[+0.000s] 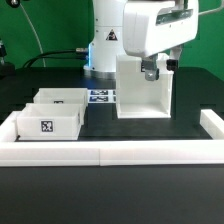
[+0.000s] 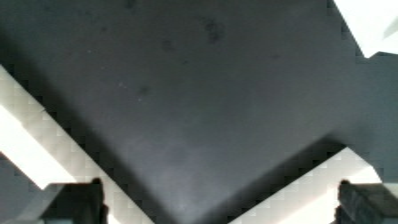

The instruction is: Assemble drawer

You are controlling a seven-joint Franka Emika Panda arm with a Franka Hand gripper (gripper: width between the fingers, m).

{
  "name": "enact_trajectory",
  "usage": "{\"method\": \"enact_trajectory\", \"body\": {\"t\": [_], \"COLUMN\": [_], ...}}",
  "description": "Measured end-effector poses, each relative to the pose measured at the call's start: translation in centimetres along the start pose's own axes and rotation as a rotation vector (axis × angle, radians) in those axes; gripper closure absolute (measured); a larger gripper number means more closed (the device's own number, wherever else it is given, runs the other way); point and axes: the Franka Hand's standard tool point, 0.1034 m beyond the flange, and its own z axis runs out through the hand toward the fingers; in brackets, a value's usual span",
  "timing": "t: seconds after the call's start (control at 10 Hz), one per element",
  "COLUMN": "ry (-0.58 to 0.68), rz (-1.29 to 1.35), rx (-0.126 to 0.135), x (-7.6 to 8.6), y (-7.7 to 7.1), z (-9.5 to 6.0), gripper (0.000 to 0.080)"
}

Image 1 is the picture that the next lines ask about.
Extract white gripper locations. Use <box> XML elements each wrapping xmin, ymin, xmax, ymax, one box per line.
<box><xmin>123</xmin><ymin>0</ymin><xmax>199</xmax><ymax>81</ymax></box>

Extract white drawer cabinet box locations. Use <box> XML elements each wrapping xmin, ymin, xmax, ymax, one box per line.
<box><xmin>116</xmin><ymin>53</ymin><xmax>174</xmax><ymax>119</ymax></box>

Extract white front drawer tray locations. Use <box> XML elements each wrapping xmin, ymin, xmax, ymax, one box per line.
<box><xmin>16</xmin><ymin>103</ymin><xmax>84</xmax><ymax>140</ymax></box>

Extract white drawer tray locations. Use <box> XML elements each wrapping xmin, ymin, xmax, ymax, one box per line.
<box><xmin>16</xmin><ymin>103</ymin><xmax>84</xmax><ymax>140</ymax></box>
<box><xmin>33</xmin><ymin>88</ymin><xmax>88</xmax><ymax>106</ymax></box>

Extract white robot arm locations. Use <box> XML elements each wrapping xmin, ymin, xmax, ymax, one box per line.
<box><xmin>84</xmin><ymin>0</ymin><xmax>199</xmax><ymax>79</ymax></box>

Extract white rear drawer tray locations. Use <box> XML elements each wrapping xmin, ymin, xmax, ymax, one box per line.
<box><xmin>33</xmin><ymin>88</ymin><xmax>88</xmax><ymax>106</ymax></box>

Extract fiducial marker sheet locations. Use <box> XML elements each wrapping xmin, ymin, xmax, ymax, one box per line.
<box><xmin>88</xmin><ymin>89</ymin><xmax>116</xmax><ymax>103</ymax></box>

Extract white foam border frame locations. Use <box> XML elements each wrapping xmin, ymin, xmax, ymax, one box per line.
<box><xmin>0</xmin><ymin>109</ymin><xmax>224</xmax><ymax>167</ymax></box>

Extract black cables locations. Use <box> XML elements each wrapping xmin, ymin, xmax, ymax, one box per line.
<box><xmin>22</xmin><ymin>47</ymin><xmax>90</xmax><ymax>69</ymax></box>

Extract white thin cable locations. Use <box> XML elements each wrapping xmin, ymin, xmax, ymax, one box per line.
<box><xmin>19</xmin><ymin>4</ymin><xmax>47</xmax><ymax>68</ymax></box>

